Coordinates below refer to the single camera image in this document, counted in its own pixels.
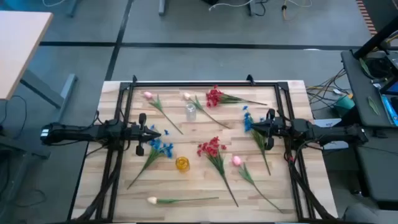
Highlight red artificial flower bunch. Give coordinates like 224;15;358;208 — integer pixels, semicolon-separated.
196;136;239;208
205;85;268;109

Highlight black diagonal stand beam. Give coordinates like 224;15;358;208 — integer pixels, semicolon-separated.
353;15;398;60

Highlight pink artificial tulip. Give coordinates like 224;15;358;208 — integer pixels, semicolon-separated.
231;155;284;214
142;91;184;136

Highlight pale peach artificial tulip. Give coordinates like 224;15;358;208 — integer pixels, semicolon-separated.
182;91;231;130

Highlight clear glass vase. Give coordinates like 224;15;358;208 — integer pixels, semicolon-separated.
185;103;197;122

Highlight floor cable bundle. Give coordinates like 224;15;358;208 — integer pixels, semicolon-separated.
306;67;354;105

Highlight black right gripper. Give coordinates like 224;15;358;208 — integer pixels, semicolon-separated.
250;108;289;151

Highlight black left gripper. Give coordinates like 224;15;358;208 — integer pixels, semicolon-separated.
124;112;162;157

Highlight beige desk grey legs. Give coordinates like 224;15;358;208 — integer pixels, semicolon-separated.
0;11;78;141

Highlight blue artificial flower bunch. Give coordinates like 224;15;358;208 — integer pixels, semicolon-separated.
242;105;272;177
126;124;174;190

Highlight black aluminium table frame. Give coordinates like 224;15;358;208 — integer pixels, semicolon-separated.
70;74;338;223

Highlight amber glass vase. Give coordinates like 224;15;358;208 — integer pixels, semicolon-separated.
175;156;191;173

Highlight black side table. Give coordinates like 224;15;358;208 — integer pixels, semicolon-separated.
351;126;398;209
340;49;398;128

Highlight white floor cable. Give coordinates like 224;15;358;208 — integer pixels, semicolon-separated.
207;0;253;12
42;0;68;7

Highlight yellow floor cable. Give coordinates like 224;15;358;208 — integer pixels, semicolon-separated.
280;0;313;22

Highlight teal cup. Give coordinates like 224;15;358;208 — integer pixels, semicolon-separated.
333;94;356;116

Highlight cream artificial tulip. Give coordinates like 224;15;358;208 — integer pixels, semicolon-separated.
146;195;220;205

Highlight white paper sheet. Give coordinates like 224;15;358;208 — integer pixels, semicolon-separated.
312;117;349;151

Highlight green loose leaf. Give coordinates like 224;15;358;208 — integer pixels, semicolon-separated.
359;57;373;79
368;95;381;116

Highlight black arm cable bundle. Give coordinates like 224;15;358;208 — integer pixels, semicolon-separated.
70;142;122;222
284;136;335;222

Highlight grey office chair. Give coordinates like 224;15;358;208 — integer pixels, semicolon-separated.
341;202;398;224

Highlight blue-screen tablet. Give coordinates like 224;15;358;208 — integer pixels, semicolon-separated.
379;77;398;127

